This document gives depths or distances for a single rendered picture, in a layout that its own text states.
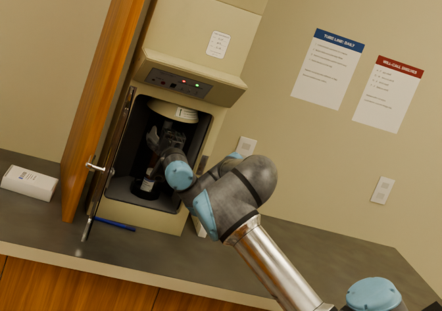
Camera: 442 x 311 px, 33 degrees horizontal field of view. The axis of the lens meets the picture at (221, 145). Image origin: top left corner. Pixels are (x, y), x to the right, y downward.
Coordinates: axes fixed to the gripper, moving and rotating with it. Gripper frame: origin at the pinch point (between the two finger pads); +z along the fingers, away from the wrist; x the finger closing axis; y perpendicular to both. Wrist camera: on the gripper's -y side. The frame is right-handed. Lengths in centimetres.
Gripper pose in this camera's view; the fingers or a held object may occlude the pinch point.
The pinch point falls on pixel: (162, 139)
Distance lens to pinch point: 245.5
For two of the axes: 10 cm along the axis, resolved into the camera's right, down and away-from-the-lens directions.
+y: 3.5, -8.9, -3.0
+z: -2.0, -3.8, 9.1
